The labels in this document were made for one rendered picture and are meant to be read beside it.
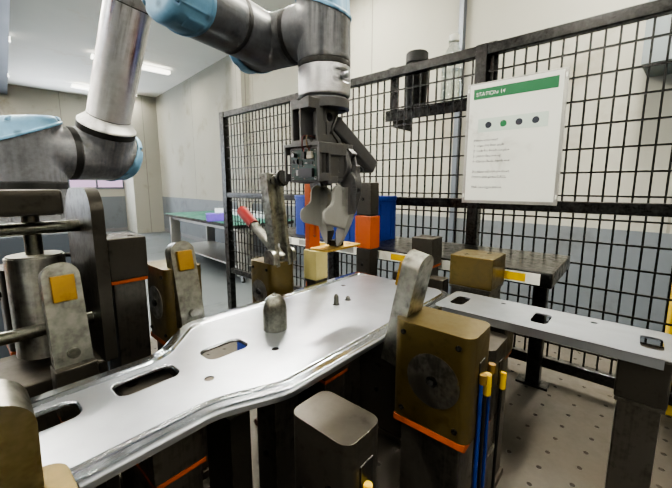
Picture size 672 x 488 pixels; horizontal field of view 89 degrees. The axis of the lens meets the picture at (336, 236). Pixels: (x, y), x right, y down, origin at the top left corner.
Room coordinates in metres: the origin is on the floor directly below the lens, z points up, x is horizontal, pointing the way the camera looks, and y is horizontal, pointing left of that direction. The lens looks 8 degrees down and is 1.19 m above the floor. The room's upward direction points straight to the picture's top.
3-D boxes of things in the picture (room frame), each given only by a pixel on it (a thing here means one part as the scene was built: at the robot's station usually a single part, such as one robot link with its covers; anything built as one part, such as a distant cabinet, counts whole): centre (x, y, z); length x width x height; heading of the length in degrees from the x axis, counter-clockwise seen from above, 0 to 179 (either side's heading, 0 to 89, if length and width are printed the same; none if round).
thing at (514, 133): (0.89, -0.44, 1.30); 0.23 x 0.02 x 0.31; 49
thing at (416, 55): (1.17, -0.26, 1.52); 0.07 x 0.07 x 0.18
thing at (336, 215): (0.51, 0.00, 1.15); 0.06 x 0.03 x 0.09; 139
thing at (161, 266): (0.54, 0.27, 0.88); 0.11 x 0.07 x 0.37; 49
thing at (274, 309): (0.44, 0.08, 1.02); 0.03 x 0.03 x 0.07
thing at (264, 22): (0.55, 0.11, 1.41); 0.11 x 0.11 x 0.08; 60
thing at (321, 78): (0.52, 0.01, 1.33); 0.08 x 0.08 x 0.05
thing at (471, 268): (0.66, -0.28, 0.88); 0.08 x 0.08 x 0.36; 49
